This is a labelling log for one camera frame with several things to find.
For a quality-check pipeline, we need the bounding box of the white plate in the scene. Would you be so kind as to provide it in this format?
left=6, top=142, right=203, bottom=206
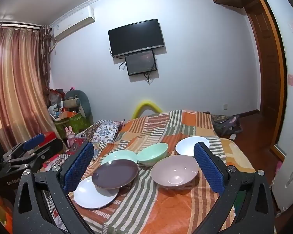
left=74, top=175, right=119, bottom=209

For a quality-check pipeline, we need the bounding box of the white bowl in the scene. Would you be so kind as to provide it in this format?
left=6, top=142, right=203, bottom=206
left=175, top=136, right=210, bottom=157

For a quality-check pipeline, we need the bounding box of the black hanging monitor cable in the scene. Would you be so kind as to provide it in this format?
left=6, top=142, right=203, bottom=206
left=144, top=71, right=157, bottom=85

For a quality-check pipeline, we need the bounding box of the mint green plate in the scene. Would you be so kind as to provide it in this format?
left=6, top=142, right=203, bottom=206
left=101, top=150, right=138, bottom=166

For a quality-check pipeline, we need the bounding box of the white appliance with stickers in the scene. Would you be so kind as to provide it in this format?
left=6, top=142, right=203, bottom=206
left=271, top=119, right=293, bottom=215

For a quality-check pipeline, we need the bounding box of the mint green bowl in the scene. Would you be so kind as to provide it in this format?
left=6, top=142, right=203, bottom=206
left=137, top=143, right=169, bottom=167

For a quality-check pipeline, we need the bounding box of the white air conditioner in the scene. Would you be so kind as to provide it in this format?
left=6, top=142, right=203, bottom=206
left=50, top=5, right=96, bottom=42

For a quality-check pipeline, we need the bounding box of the pink bowl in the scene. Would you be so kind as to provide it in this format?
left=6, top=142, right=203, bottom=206
left=151, top=154, right=199, bottom=191

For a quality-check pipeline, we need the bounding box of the green patterned box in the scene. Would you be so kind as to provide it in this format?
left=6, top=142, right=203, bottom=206
left=55, top=112, right=89, bottom=137

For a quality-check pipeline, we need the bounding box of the small black wall monitor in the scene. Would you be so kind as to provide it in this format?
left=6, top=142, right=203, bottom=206
left=124, top=50, right=158, bottom=76

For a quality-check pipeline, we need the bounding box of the yellow foam noodle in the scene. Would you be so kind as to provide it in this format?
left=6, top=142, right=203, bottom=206
left=132, top=100, right=163, bottom=120

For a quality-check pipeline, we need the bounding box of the pile of small toys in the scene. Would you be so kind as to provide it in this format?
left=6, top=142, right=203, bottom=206
left=47, top=88, right=67, bottom=120

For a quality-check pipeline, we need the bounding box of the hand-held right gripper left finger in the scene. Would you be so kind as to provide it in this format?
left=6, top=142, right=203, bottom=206
left=13, top=141, right=96, bottom=234

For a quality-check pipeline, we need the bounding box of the dark purple plate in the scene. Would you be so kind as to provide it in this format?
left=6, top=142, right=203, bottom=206
left=91, top=160, right=139, bottom=190

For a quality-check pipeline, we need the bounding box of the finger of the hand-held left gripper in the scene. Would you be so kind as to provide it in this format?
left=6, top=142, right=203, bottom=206
left=1, top=133, right=46, bottom=162
left=5, top=138, right=67, bottom=173

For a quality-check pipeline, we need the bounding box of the striped pink curtain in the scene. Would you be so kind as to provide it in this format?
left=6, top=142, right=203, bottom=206
left=0, top=21, right=61, bottom=152

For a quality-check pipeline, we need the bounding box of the checkered patterned quilt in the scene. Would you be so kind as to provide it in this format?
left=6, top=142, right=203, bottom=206
left=41, top=119, right=125, bottom=221

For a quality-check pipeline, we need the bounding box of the striped orange patchwork blanket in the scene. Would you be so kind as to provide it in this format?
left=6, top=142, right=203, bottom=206
left=68, top=110, right=257, bottom=234

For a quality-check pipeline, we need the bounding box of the wooden door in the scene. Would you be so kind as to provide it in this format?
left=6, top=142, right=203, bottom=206
left=244, top=0, right=287, bottom=156

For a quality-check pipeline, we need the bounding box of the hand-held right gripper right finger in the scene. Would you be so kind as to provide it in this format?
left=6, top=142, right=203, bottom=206
left=194, top=141, right=276, bottom=234

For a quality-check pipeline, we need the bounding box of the brown patterned curtain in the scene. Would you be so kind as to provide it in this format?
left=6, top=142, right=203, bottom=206
left=39, top=25, right=52, bottom=92

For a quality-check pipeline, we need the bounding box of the large black wall television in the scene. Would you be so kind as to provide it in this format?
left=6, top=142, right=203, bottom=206
left=108, top=19, right=165, bottom=58

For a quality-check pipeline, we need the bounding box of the dark bag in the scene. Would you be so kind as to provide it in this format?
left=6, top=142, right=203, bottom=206
left=211, top=114, right=243, bottom=137

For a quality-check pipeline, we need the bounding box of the pink bunny toy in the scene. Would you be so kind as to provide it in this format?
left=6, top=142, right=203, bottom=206
left=65, top=126, right=75, bottom=147

